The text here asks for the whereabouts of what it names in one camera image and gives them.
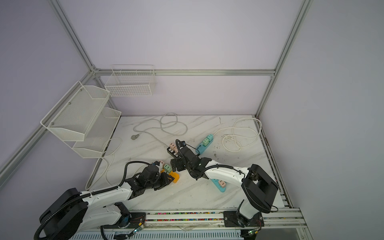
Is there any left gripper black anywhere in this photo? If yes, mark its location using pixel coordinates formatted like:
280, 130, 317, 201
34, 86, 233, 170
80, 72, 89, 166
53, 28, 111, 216
145, 171, 174, 191

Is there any orange power strip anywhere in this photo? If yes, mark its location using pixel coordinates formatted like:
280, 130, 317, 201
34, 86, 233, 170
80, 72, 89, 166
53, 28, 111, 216
161, 169, 180, 183

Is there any green adapter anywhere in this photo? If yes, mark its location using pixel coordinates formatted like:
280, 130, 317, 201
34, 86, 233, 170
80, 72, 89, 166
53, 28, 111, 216
163, 164, 172, 174

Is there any black power strip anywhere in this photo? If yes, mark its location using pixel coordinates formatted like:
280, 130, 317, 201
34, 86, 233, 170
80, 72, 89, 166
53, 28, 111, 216
167, 147, 180, 159

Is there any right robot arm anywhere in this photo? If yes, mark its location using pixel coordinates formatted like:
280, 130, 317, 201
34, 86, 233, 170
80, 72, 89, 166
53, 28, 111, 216
175, 139, 279, 220

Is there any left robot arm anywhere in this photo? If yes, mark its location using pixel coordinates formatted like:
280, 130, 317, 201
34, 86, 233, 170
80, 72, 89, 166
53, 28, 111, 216
34, 161, 175, 240

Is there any blue power strip far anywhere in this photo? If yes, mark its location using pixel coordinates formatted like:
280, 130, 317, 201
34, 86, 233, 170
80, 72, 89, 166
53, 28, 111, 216
195, 140, 213, 155

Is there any teal power strip near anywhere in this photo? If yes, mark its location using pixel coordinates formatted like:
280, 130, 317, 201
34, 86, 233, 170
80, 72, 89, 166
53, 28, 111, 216
211, 179, 227, 193

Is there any green adapter far strip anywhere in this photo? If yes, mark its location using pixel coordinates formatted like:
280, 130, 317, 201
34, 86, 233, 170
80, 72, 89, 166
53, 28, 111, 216
202, 138, 211, 147

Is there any teal adapter far strip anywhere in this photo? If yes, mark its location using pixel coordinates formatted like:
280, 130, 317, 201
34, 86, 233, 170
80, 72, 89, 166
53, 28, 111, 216
207, 134, 214, 142

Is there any white mesh two-tier shelf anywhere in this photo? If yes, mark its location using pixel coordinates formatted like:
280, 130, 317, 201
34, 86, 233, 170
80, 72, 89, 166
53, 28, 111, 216
41, 81, 121, 159

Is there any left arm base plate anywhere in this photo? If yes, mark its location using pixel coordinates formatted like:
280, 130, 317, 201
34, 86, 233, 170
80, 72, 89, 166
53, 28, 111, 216
104, 212, 147, 229

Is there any grey cable with plug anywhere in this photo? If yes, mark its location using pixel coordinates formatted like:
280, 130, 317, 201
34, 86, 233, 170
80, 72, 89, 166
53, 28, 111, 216
130, 112, 189, 148

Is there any white coiled cable right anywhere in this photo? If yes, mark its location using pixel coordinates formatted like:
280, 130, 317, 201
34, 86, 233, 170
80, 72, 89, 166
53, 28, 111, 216
212, 117, 263, 153

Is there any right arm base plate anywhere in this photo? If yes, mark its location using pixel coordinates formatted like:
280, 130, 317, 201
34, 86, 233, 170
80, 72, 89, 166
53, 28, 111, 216
223, 211, 265, 228

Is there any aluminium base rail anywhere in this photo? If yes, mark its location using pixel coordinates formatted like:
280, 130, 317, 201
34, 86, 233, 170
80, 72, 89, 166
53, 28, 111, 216
72, 208, 313, 240

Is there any white wire basket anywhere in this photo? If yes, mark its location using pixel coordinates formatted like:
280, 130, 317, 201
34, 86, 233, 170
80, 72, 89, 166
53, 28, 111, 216
105, 65, 157, 97

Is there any aluminium frame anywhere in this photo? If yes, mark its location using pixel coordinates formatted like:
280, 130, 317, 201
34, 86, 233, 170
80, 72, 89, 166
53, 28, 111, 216
0, 0, 314, 211

